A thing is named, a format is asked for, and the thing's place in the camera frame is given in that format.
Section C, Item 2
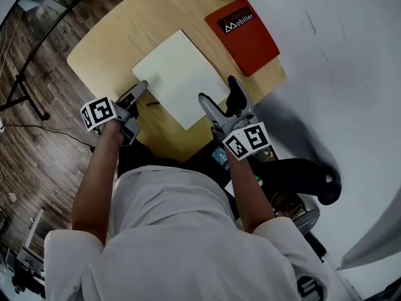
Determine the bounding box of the white notebook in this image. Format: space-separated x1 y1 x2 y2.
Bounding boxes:
131 29 231 131

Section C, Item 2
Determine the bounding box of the black strap buckle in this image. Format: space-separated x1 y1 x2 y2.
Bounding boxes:
296 274 324 299

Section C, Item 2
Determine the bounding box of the blue-screen device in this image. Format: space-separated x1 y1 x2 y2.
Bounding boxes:
211 147 231 170

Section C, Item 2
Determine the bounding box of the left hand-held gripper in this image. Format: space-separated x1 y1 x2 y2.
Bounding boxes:
80 80 149 147

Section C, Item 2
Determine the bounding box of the red book with black label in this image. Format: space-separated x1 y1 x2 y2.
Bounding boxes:
204 0 281 78

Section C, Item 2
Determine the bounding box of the black metal stand frame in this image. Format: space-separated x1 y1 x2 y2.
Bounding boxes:
0 0 109 122

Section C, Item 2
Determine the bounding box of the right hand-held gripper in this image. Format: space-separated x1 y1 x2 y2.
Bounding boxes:
197 75 272 162

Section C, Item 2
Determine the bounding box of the black floor cable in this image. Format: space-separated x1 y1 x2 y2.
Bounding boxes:
0 122 96 149

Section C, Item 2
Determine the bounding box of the person's left forearm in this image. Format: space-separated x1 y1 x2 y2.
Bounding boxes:
71 121 126 246

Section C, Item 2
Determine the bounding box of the person's white shirt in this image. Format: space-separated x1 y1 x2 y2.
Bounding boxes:
43 164 330 301

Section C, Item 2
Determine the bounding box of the white flat panel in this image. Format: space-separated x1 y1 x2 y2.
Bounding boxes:
15 208 46 263

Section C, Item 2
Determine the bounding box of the person's right forearm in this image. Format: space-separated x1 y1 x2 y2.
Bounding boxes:
223 149 284 233

